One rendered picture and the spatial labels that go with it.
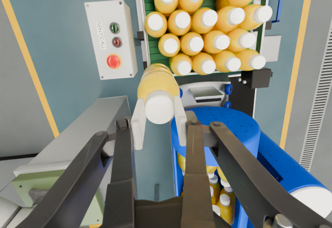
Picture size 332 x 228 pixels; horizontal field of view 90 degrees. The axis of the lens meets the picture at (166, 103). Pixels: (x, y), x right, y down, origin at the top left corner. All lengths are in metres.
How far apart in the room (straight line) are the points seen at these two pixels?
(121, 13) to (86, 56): 1.25
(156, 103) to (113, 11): 0.35
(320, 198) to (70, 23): 2.01
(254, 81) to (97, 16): 0.56
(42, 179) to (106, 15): 0.69
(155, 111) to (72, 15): 1.60
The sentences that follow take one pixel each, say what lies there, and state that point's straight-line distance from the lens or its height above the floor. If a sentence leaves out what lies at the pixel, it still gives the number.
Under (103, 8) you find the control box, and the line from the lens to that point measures 0.52.
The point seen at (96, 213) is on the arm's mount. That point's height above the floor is 1.04.
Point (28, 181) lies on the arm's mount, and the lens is 0.94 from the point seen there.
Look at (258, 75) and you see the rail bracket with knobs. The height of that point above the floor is 1.00.
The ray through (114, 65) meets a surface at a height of 1.11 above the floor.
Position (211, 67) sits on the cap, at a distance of 0.51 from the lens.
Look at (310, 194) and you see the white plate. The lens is 1.11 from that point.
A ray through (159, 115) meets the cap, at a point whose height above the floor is 1.40.
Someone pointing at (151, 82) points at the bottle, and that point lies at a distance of 0.24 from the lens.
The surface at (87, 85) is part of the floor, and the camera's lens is 1.78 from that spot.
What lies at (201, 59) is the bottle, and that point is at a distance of 0.54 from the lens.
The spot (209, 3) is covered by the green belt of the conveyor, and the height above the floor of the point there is 0.90.
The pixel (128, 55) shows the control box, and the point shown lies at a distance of 0.50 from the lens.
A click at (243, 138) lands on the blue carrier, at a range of 0.51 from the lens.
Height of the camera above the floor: 1.59
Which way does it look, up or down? 69 degrees down
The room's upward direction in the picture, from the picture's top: 174 degrees clockwise
